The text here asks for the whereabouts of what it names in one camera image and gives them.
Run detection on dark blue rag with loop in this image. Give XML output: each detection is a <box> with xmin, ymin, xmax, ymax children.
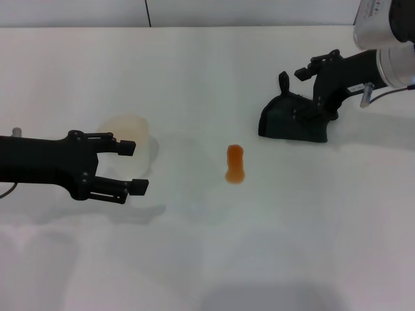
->
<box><xmin>257</xmin><ymin>70</ymin><xmax>342</xmax><ymax>144</ymax></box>

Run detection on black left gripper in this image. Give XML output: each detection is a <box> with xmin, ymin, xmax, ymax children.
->
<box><xmin>0</xmin><ymin>130</ymin><xmax>150</xmax><ymax>205</ymax></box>

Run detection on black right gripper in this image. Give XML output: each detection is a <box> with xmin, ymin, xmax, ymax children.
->
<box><xmin>292</xmin><ymin>49</ymin><xmax>388</xmax><ymax>122</ymax></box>

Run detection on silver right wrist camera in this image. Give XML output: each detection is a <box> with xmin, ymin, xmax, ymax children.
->
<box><xmin>352</xmin><ymin>0</ymin><xmax>415</xmax><ymax>51</ymax></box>

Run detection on white paper cup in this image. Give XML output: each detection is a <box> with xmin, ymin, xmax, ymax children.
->
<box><xmin>96</xmin><ymin>113</ymin><xmax>154</xmax><ymax>174</ymax></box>

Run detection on brown water stain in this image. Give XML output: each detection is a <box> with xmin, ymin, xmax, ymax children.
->
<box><xmin>224</xmin><ymin>144</ymin><xmax>246</xmax><ymax>185</ymax></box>

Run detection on right arm cable with plug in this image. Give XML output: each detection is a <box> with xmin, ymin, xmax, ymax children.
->
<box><xmin>359</xmin><ymin>82</ymin><xmax>415</xmax><ymax>109</ymax></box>

